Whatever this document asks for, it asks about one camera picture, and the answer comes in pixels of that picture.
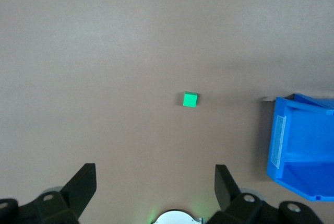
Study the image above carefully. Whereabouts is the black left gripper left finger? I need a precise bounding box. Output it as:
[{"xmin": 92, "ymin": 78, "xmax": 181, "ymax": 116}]
[{"xmin": 0, "ymin": 163, "xmax": 97, "ymax": 224}]

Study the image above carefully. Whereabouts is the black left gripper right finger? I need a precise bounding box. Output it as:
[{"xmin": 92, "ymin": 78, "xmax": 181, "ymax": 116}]
[{"xmin": 207, "ymin": 164, "xmax": 325, "ymax": 224}]

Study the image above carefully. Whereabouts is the green cube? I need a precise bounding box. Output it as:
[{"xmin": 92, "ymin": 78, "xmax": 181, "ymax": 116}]
[{"xmin": 181, "ymin": 91, "xmax": 198, "ymax": 109}]

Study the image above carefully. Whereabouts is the blue plastic storage bin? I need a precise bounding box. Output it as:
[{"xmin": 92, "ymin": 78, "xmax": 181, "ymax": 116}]
[{"xmin": 266, "ymin": 93, "xmax": 334, "ymax": 203}]

